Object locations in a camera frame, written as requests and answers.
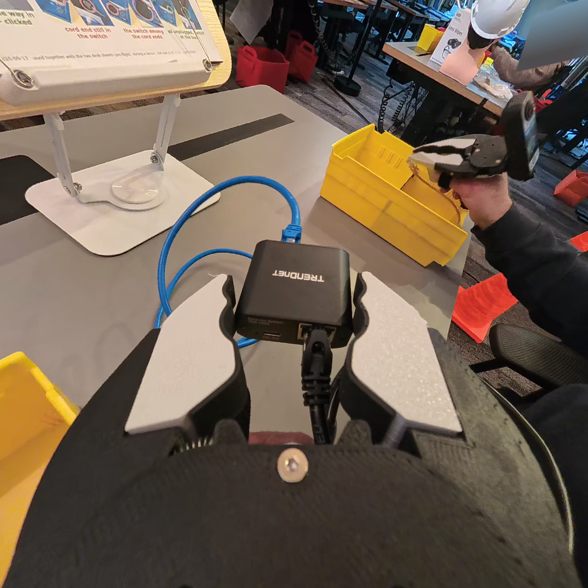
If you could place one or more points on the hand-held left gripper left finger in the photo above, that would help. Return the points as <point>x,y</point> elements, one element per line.
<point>183,367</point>

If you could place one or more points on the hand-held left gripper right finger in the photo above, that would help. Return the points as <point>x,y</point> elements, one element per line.
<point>399,367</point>

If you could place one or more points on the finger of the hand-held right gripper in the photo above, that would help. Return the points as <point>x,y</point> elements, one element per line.
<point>448,147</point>
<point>432,160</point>

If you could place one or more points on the yellow bin with black divider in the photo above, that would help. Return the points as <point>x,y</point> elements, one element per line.
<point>367,197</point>

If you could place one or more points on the black network switch box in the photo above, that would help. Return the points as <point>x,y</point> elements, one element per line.
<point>294,285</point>

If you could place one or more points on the yellow plastic bin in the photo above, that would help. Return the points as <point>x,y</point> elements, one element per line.
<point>23,413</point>

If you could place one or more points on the person's right forearm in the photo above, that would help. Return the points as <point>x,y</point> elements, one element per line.
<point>537,271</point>

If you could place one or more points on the person's right hand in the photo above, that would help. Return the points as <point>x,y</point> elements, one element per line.
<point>482,197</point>

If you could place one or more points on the pink mannequin head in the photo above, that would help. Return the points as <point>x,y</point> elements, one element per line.
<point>459,69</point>

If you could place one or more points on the white sign card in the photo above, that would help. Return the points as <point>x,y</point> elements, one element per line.
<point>448,46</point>

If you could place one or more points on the wooden table with black legs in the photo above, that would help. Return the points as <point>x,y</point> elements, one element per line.
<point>409,53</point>

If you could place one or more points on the small yellow bin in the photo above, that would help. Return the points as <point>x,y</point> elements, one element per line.
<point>429,36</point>

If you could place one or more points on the black mesh armchair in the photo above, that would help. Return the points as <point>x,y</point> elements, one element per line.
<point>537,353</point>

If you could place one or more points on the white hard hat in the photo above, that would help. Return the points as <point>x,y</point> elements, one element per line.
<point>498,16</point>

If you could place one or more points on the white document stand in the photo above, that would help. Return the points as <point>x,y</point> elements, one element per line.
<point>115,225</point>

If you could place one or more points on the red fabric bin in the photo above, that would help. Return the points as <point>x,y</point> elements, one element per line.
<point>301,57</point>
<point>262,69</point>

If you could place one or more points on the white paper sheet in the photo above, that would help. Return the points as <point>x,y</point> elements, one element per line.
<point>250,20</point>

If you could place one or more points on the instruction sheet on stand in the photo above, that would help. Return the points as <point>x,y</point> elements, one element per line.
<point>115,102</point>

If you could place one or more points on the printed instruction sheet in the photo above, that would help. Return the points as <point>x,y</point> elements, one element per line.
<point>92,50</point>

